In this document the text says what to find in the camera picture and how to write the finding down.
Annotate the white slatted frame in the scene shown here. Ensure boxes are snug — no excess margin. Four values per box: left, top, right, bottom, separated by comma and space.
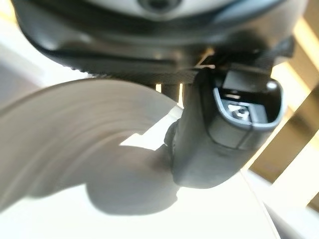
245, 14, 319, 212

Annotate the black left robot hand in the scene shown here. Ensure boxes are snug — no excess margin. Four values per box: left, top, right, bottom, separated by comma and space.
11, 0, 308, 190

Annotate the white round plate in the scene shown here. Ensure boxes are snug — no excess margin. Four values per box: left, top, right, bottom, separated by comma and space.
0, 79, 184, 210

